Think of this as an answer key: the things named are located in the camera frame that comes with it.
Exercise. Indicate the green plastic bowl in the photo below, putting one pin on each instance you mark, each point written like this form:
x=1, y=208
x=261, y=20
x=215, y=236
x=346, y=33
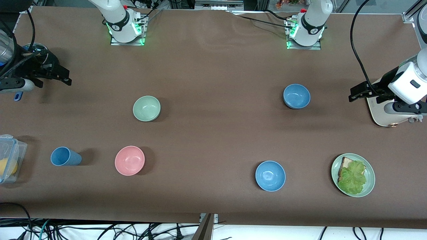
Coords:
x=146, y=108

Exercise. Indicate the clear plastic lidded container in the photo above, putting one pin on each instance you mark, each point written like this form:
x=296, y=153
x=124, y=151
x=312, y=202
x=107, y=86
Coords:
x=11, y=146

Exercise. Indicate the blue plastic cup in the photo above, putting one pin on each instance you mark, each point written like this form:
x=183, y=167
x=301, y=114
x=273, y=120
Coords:
x=65, y=156

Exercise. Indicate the aluminium frame profile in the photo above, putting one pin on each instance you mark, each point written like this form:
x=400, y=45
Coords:
x=413, y=13
x=204, y=228

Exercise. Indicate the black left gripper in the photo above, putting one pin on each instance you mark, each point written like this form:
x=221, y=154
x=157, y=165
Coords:
x=383, y=81

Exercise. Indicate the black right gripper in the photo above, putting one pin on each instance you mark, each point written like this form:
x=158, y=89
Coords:
x=37, y=66

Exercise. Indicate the brown table cover sheet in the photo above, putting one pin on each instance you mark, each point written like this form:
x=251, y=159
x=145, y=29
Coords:
x=213, y=66

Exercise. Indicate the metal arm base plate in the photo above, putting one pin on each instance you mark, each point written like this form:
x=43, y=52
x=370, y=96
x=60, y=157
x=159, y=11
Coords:
x=115, y=42
x=317, y=47

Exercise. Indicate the yellow round fruit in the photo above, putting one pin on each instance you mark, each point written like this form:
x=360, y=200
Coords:
x=6, y=166

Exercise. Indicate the grey metal box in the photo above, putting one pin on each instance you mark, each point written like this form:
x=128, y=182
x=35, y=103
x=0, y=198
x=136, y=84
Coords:
x=218, y=4

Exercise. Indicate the shiny dark teal bowl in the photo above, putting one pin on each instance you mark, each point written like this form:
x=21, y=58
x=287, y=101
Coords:
x=35, y=47

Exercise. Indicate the toast bread slice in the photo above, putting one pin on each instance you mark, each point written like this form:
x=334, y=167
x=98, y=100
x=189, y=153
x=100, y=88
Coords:
x=345, y=163

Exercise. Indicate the blue plastic bowl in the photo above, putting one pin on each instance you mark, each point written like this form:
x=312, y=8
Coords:
x=270, y=175
x=296, y=96

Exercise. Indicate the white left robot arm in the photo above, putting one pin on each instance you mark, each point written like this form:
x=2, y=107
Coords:
x=312, y=23

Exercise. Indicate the pink plastic bowl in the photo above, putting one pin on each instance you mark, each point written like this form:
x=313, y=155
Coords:
x=129, y=160

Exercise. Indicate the green plate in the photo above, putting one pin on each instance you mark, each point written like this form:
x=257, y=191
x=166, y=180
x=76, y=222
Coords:
x=369, y=178

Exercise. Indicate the beige cutting board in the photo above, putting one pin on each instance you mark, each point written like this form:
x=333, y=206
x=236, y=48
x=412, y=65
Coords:
x=378, y=113

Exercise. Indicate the green lettuce leaf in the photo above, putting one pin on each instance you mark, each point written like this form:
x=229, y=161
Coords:
x=353, y=178

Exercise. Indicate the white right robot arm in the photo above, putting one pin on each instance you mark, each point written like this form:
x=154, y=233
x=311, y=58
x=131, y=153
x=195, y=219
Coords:
x=116, y=16

